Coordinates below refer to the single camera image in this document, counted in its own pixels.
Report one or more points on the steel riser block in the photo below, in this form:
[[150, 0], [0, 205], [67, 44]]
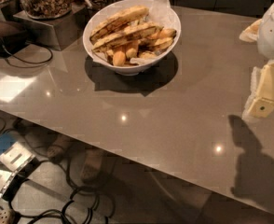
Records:
[[59, 33]]

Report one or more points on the right shoe under table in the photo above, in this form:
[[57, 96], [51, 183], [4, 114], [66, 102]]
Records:
[[92, 165]]

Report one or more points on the spotted banana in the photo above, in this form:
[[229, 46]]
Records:
[[126, 35], [117, 20]]

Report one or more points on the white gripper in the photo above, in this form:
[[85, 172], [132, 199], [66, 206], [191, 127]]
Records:
[[273, 32]]

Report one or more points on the shoe under table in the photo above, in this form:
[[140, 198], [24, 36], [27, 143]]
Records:
[[57, 149], [92, 165]]

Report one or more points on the dark device with cable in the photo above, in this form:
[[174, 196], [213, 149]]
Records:
[[12, 37]]

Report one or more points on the white paper liner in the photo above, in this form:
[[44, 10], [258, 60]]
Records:
[[160, 11]]

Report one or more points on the white bowl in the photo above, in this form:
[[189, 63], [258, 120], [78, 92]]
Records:
[[131, 36]]

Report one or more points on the glass jar of nuts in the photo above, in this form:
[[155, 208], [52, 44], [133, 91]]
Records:
[[46, 9]]

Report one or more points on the perforated shoe bottom corner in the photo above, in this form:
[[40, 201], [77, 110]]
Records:
[[7, 217]]

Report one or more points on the blue white box on floor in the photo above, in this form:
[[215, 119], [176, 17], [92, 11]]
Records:
[[13, 154]]

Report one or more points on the left shoe under table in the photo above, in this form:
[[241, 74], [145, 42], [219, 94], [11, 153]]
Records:
[[57, 149]]

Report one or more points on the yellow banana right side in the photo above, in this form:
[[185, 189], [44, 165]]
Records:
[[162, 39]]

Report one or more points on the orange fruit front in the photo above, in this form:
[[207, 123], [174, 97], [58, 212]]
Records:
[[119, 57]]

